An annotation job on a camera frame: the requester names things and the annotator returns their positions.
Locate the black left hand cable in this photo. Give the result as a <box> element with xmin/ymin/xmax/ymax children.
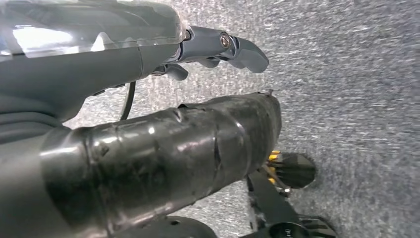
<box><xmin>119</xmin><ymin>81</ymin><xmax>137</xmax><ymax>121</ymax></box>

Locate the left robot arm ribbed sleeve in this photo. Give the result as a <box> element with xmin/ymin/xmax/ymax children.
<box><xmin>0</xmin><ymin>94</ymin><xmax>77</xmax><ymax>238</ymax></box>

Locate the black rounded robot leg part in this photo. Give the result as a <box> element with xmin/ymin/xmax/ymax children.
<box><xmin>113</xmin><ymin>215</ymin><xmax>218</xmax><ymax>238</ymax></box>

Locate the black robot foot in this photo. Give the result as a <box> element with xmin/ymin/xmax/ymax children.
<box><xmin>239</xmin><ymin>150</ymin><xmax>339</xmax><ymax>238</ymax></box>

